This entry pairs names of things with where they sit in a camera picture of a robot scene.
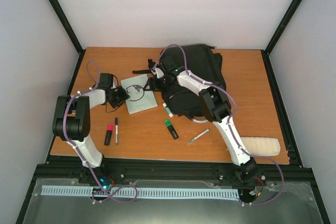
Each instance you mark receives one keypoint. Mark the left black frame post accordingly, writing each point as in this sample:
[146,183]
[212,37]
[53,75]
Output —
[66,25]

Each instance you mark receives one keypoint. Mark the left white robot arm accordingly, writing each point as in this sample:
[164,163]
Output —
[72,121]

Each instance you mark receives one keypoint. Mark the green highlighter marker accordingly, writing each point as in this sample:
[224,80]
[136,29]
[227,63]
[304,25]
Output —
[171,129]

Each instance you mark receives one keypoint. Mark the silver craft knife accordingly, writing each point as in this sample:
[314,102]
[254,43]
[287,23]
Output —
[198,136]

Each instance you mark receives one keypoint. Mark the grey notebook with circle logo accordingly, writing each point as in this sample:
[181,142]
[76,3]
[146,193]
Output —
[139,99]

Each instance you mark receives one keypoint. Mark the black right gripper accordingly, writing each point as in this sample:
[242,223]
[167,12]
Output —
[149,82]

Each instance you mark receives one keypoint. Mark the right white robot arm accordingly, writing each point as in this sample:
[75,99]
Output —
[189,95]

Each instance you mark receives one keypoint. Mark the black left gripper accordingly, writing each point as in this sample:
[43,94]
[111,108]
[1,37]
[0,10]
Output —
[125,97]

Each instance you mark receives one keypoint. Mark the right black frame post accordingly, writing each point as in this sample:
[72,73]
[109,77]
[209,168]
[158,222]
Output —
[292,8]

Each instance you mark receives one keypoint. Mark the white glue stick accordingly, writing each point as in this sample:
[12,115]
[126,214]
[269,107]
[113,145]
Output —
[169,112]

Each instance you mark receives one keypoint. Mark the blue capped white pen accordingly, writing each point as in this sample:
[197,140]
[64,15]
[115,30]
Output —
[116,131]

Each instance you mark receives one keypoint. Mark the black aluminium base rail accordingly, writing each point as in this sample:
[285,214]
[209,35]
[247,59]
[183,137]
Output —
[123,171]

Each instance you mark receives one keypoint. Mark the pink highlighter marker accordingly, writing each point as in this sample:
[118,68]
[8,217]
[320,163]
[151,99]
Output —
[108,135]

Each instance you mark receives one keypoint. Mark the light blue cable duct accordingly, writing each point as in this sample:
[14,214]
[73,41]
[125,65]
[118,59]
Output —
[141,193]

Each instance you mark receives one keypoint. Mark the beige pencil case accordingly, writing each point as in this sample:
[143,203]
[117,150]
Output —
[262,146]

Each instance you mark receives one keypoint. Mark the black frame post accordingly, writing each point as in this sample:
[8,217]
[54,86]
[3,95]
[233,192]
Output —
[292,8]
[66,25]

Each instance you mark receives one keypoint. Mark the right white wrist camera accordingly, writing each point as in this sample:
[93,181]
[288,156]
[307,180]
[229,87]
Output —
[157,72]

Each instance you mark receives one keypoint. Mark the black student backpack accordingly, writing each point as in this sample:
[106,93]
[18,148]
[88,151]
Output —
[198,58]

